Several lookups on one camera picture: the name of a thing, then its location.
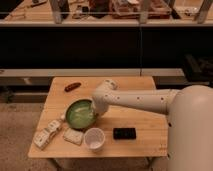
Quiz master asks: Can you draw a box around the green ceramic bowl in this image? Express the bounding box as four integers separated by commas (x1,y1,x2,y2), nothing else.
65,99,96,130

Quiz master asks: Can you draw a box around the white squeeze bottle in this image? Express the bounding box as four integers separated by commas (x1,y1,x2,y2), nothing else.
33,115,65,150

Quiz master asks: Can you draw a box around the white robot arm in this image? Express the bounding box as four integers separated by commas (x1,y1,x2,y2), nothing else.
92,80,213,171

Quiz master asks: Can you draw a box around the black smartphone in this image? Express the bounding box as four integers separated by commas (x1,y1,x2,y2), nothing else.
113,128,136,140

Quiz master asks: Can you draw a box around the white paper cup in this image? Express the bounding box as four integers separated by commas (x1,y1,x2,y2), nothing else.
84,128,105,152

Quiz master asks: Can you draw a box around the wooden table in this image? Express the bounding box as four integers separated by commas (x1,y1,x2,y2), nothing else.
28,77,167,160

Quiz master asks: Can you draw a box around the brown sausage toy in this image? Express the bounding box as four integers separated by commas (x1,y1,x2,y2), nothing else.
64,82,81,92

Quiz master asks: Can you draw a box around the white sponge block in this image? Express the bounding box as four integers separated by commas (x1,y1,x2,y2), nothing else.
63,128,83,145

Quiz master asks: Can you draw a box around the red tray on shelf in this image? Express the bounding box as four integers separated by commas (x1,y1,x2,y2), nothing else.
109,0,172,18

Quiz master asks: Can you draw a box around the long wooden shelf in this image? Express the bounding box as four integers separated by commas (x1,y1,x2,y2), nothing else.
0,0,213,27

